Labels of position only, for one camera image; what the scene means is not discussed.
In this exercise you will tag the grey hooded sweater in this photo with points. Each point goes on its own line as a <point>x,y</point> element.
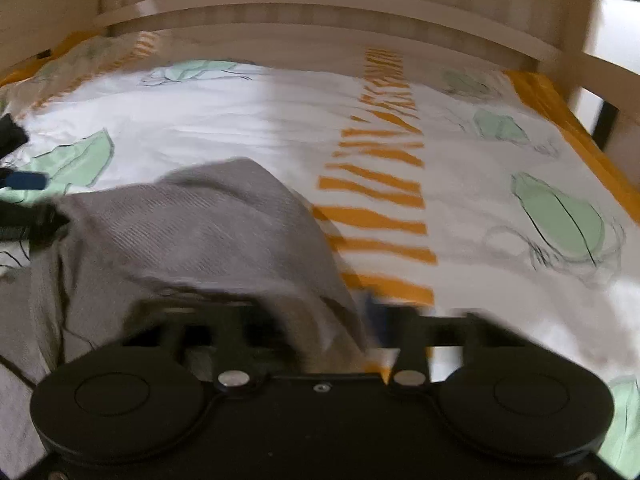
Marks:
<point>200,230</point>

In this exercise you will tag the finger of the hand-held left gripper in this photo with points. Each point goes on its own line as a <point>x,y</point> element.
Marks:
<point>27,181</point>
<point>35,222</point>

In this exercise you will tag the black cloth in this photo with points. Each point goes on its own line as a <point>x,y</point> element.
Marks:
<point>11,137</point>

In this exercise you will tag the wooden bed frame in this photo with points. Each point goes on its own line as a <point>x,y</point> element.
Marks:
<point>325,15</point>

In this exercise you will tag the white leaf-print duvet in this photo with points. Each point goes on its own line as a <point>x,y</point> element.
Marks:
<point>250,110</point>

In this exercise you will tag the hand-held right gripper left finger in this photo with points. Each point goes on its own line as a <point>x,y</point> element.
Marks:
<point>227,345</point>

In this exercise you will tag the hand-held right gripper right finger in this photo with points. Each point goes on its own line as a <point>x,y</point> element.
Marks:
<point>385,325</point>

